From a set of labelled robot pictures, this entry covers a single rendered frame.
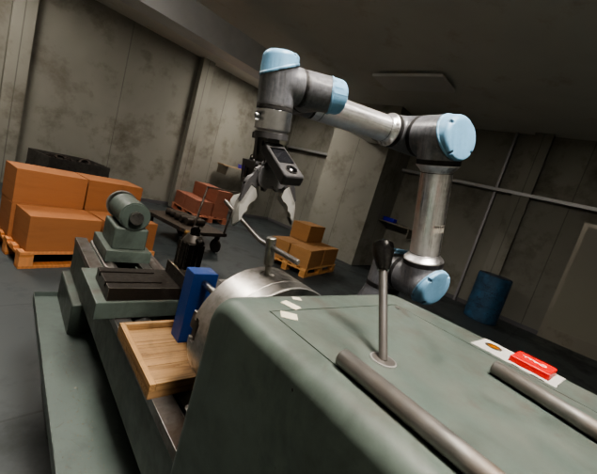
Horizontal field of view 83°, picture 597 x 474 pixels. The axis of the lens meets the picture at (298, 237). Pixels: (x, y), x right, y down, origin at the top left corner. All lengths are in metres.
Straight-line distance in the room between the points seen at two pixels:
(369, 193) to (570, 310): 4.18
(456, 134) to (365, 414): 0.75
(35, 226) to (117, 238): 2.15
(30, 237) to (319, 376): 3.62
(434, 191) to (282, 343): 0.68
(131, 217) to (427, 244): 1.27
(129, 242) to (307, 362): 1.45
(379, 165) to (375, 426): 7.41
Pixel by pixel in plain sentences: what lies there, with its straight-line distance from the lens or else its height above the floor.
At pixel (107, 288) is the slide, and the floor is 0.96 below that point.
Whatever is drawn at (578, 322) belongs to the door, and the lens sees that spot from 7.70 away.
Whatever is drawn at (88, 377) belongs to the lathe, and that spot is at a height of 0.54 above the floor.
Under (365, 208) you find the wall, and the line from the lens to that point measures 7.64.
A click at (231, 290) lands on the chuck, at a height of 1.20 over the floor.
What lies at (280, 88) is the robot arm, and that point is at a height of 1.61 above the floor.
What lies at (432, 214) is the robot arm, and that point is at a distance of 1.00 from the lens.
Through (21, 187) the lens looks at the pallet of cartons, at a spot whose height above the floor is 0.65.
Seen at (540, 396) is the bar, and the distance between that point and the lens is 0.59.
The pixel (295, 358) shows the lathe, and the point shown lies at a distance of 0.42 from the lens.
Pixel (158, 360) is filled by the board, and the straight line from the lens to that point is 1.04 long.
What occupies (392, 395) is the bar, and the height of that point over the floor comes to 1.27.
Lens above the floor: 1.45
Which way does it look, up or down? 9 degrees down
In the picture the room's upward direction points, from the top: 16 degrees clockwise
